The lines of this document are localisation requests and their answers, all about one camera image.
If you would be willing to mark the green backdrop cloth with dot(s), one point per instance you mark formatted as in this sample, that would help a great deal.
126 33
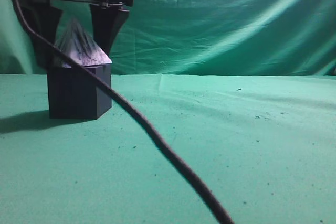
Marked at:
227 37

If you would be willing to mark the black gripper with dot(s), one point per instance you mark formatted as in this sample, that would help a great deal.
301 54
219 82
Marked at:
43 19

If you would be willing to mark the white purple streaked square pyramid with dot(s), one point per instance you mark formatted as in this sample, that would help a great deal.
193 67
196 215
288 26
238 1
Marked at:
78 45

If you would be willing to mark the green table cloth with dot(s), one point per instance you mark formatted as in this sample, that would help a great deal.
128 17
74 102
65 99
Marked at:
265 146

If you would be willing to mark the dark purple cube block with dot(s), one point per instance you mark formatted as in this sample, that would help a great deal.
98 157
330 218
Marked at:
71 96

